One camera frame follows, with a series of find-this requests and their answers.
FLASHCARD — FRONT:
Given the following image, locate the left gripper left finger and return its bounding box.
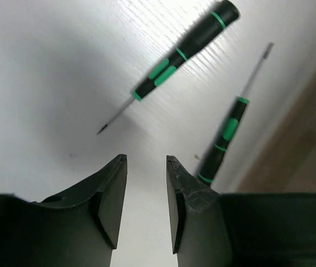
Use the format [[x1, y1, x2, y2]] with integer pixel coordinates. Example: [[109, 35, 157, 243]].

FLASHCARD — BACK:
[[0, 154, 127, 266]]

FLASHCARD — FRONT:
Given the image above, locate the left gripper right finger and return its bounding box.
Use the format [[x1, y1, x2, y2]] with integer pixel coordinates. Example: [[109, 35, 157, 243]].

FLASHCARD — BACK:
[[166, 156, 316, 267]]

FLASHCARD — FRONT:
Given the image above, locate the small green-black precision screwdriver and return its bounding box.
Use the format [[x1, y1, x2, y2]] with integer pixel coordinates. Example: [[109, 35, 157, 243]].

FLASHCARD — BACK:
[[196, 42, 274, 186]]

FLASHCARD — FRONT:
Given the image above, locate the beige tool box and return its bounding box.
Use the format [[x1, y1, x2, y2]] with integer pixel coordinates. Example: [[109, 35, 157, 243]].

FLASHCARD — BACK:
[[237, 74, 316, 192]]

